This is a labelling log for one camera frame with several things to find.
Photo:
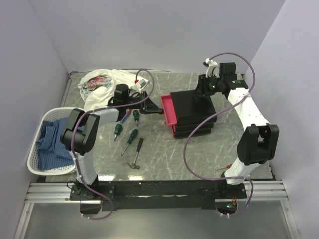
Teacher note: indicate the black drawer cabinet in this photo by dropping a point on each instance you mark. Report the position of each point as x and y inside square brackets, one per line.
[190, 110]

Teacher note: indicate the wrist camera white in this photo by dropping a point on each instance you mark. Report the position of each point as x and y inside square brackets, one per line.
[210, 65]
[141, 83]

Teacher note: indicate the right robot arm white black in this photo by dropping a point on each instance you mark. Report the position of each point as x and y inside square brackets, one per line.
[259, 141]

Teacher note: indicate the white laundry basket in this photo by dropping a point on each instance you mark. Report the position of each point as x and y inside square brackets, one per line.
[32, 162]

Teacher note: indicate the green screwdriver upper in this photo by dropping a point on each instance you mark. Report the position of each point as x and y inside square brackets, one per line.
[136, 116]

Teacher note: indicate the white floral t-shirt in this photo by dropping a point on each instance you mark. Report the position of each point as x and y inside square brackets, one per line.
[98, 86]

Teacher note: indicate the blue checked shirt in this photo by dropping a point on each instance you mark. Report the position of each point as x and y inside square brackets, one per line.
[51, 152]

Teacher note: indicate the small red screwdriver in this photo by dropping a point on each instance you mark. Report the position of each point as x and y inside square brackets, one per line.
[225, 167]

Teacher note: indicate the black handled hammer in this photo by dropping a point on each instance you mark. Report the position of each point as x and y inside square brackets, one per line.
[133, 165]

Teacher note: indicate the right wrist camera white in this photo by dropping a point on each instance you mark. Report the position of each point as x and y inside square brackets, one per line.
[210, 65]

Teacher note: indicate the blue red screwdriver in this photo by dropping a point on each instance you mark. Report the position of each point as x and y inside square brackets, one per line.
[125, 117]

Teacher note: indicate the aluminium rail frame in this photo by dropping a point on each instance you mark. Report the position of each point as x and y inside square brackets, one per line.
[60, 193]

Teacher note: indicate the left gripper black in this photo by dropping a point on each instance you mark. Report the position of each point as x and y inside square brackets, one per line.
[148, 105]

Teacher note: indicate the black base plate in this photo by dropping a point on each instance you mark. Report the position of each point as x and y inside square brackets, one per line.
[120, 195]

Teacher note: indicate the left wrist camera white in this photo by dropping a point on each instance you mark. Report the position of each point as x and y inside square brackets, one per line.
[141, 83]

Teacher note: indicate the green stubby screwdriver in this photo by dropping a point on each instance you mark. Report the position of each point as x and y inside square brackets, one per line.
[117, 131]

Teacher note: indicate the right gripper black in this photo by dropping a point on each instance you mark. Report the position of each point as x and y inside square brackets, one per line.
[201, 91]

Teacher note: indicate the pink top drawer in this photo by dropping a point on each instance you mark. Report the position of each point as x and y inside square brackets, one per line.
[168, 110]

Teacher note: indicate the green long screwdriver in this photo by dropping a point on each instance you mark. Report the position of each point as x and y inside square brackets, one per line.
[132, 136]

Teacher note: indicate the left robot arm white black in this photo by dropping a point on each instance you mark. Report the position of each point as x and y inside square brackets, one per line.
[80, 132]

